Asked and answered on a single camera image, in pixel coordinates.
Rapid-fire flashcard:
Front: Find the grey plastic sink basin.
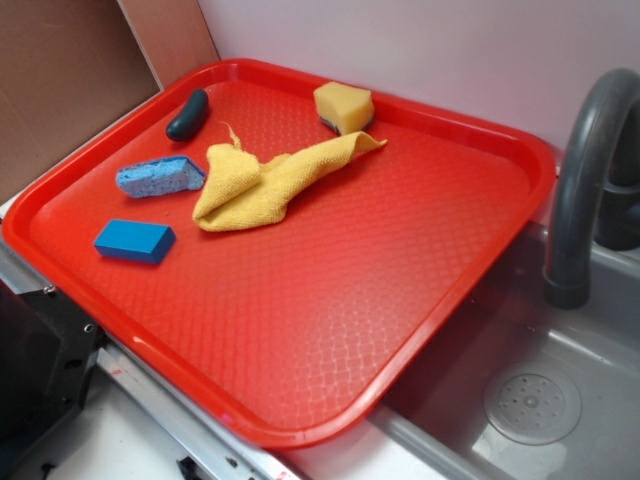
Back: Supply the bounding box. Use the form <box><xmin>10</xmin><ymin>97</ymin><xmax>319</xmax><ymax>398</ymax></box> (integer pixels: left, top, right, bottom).
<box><xmin>371</xmin><ymin>224</ymin><xmax>639</xmax><ymax>479</ymax></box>

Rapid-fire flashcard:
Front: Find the brown cardboard panel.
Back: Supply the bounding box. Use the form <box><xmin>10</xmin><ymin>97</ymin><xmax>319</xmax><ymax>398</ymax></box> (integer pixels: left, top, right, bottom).
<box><xmin>1</xmin><ymin>1</ymin><xmax>219</xmax><ymax>201</ymax></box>

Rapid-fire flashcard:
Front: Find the dark green plastic pickle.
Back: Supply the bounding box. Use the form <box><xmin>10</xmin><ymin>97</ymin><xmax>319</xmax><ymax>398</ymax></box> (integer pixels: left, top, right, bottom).
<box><xmin>165</xmin><ymin>89</ymin><xmax>210</xmax><ymax>142</ymax></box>

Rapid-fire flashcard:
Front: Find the blue cellulose sponge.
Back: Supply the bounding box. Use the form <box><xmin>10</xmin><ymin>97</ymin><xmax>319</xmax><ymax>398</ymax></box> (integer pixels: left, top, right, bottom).
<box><xmin>116</xmin><ymin>156</ymin><xmax>206</xmax><ymax>199</ymax></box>

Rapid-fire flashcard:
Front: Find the red plastic tray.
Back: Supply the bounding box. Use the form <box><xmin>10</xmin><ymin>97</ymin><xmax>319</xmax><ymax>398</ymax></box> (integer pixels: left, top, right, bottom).
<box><xmin>2</xmin><ymin>59</ymin><xmax>555</xmax><ymax>450</ymax></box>

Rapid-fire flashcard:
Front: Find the yellow sponge with grey base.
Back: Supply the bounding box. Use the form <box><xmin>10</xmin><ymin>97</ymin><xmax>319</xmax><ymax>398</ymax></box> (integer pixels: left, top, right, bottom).
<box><xmin>313</xmin><ymin>82</ymin><xmax>375</xmax><ymax>135</ymax></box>

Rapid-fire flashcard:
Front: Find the yellow microfibre cloth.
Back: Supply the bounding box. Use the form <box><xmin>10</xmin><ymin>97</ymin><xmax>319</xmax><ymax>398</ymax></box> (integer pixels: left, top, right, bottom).
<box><xmin>192</xmin><ymin>129</ymin><xmax>386</xmax><ymax>232</ymax></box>

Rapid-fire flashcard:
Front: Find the grey plastic faucet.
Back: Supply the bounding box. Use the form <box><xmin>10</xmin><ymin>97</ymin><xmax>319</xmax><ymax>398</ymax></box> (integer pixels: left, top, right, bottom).
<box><xmin>543</xmin><ymin>68</ymin><xmax>639</xmax><ymax>310</ymax></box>

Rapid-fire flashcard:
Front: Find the aluminium frame rail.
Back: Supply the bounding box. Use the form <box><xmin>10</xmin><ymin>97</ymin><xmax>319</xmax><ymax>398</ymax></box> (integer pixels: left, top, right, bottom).
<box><xmin>0</xmin><ymin>239</ymin><xmax>301</xmax><ymax>480</ymax></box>

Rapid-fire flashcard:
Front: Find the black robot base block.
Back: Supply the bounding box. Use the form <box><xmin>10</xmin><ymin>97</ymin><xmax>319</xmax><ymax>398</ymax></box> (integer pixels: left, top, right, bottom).
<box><xmin>1</xmin><ymin>284</ymin><xmax>103</xmax><ymax>477</ymax></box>

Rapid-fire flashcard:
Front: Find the blue rectangular block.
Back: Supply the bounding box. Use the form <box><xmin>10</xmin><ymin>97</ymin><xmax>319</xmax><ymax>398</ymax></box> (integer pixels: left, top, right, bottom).
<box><xmin>94</xmin><ymin>219</ymin><xmax>176</xmax><ymax>264</ymax></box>

